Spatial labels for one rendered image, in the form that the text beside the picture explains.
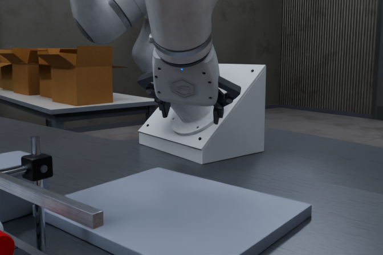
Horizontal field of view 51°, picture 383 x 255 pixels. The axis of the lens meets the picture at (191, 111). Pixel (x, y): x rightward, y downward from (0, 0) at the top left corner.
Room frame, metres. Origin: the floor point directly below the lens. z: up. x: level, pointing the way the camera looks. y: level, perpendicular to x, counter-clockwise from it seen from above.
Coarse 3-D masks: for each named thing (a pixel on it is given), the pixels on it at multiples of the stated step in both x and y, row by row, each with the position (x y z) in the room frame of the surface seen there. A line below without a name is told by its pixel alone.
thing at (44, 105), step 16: (0, 96) 3.21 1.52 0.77; (16, 96) 3.10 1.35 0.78; (32, 96) 3.10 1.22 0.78; (128, 96) 3.10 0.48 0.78; (32, 112) 2.76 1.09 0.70; (48, 112) 2.38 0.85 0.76; (64, 112) 2.40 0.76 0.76; (80, 112) 2.52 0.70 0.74; (96, 112) 2.59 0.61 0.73; (112, 112) 2.66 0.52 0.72; (128, 112) 2.73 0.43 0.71; (144, 112) 2.81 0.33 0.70
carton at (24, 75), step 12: (12, 48) 3.43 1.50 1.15; (24, 48) 3.50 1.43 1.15; (36, 48) 3.58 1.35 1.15; (12, 60) 3.32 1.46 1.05; (24, 60) 3.49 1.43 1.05; (36, 60) 3.20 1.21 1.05; (24, 72) 3.22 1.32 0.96; (36, 72) 3.22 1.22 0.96; (24, 84) 3.23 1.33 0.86; (36, 84) 3.21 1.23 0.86
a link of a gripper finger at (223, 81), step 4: (220, 76) 0.63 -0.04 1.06; (220, 80) 0.63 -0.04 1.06; (224, 80) 0.63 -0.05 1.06; (228, 80) 0.64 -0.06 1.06; (220, 84) 0.63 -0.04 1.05; (224, 84) 0.63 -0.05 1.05; (228, 84) 0.63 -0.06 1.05; (232, 84) 0.64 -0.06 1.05; (236, 84) 0.64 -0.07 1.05; (224, 88) 0.63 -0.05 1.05; (228, 88) 0.63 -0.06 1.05; (232, 88) 0.63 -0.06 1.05; (236, 88) 0.63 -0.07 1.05; (240, 88) 0.64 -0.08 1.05; (232, 92) 0.64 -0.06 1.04; (236, 92) 0.63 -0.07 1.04; (240, 92) 0.63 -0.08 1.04; (228, 96) 0.65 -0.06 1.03; (232, 96) 0.64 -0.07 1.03; (236, 96) 0.64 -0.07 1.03
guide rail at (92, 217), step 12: (0, 180) 0.44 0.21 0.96; (12, 180) 0.43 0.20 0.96; (12, 192) 0.42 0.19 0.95; (24, 192) 0.41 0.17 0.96; (36, 192) 0.39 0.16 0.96; (48, 192) 0.39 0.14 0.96; (36, 204) 0.39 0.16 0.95; (48, 204) 0.38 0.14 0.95; (60, 204) 0.36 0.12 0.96; (72, 204) 0.36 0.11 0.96; (84, 204) 0.36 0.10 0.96; (72, 216) 0.35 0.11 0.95; (84, 216) 0.34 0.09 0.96; (96, 216) 0.34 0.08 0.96
